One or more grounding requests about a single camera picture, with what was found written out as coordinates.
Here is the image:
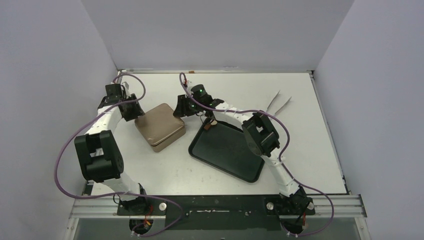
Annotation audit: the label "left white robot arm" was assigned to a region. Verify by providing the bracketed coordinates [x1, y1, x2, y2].
[74, 82, 150, 215]

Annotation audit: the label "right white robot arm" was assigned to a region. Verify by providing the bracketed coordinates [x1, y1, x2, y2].
[174, 83, 315, 216]

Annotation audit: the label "purple cable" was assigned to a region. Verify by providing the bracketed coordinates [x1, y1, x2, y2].
[53, 72, 184, 238]
[179, 72, 335, 238]

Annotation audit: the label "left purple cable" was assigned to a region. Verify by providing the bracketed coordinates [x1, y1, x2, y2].
[53, 72, 184, 238]

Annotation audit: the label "black plastic tray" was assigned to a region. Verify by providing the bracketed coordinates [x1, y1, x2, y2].
[188, 117, 265, 183]

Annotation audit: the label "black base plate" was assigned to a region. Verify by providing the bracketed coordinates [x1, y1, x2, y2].
[116, 194, 316, 234]

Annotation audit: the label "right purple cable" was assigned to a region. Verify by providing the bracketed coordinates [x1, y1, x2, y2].
[179, 72, 335, 238]

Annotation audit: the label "metal tongs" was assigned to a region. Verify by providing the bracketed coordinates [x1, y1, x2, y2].
[265, 89, 292, 117]

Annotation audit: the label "gold chocolate box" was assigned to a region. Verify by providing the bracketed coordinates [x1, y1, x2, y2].
[148, 127, 186, 153]

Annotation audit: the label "brown box lid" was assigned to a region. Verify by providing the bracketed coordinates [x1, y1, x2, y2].
[134, 103, 185, 144]

